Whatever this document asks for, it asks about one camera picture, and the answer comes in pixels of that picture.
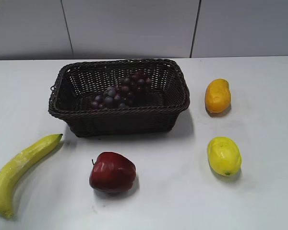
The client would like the purple grape bunch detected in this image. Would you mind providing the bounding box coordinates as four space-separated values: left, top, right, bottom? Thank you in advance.
90 71 152 109

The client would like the orange mango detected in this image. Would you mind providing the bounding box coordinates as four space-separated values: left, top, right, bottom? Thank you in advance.
205 79 231 114

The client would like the yellow lemon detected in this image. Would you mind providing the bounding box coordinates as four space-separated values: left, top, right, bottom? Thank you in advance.
207 137 242 177

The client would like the yellow banana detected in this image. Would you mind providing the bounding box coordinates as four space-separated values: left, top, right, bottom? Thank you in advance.
0 134 63 219

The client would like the red apple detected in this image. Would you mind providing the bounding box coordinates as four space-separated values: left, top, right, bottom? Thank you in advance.
89 152 136 194

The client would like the black woven basket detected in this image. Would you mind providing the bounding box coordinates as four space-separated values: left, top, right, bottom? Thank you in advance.
48 59 190 138

